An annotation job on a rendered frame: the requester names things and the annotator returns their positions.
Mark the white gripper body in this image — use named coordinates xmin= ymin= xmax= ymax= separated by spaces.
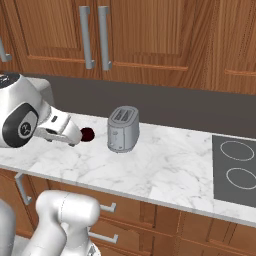
xmin=34 ymin=114 xmax=83 ymax=148

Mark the dark red mug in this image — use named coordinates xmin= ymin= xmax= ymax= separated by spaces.
xmin=80 ymin=126 xmax=96 ymax=143

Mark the grey toaster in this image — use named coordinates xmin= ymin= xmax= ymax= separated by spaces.
xmin=106 ymin=105 xmax=141 ymax=154

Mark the wooden base cupboard door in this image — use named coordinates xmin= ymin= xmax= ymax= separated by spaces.
xmin=178 ymin=209 xmax=256 ymax=256
xmin=0 ymin=168 xmax=38 ymax=238

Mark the wooden drawer front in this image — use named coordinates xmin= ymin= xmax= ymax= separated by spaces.
xmin=87 ymin=219 xmax=148 ymax=256
xmin=49 ymin=183 xmax=148 ymax=231

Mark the dark grey hob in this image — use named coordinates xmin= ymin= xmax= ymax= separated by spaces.
xmin=211 ymin=134 xmax=256 ymax=209

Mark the grey base cupboard handle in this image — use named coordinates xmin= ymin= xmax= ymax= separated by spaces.
xmin=14 ymin=172 xmax=33 ymax=207

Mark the grey drawer handle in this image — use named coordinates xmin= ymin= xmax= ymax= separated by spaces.
xmin=88 ymin=231 xmax=120 ymax=245
xmin=99 ymin=201 xmax=118 ymax=215

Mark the grey cupboard door handle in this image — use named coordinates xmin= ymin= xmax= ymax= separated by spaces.
xmin=78 ymin=5 xmax=96 ymax=71
xmin=0 ymin=35 xmax=13 ymax=63
xmin=97 ymin=5 xmax=113 ymax=72

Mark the wooden wall cupboard door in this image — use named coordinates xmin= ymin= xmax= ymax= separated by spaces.
xmin=96 ymin=0 xmax=217 ymax=90
xmin=5 ymin=0 xmax=100 ymax=80
xmin=213 ymin=0 xmax=256 ymax=96
xmin=0 ymin=0 xmax=16 ymax=73

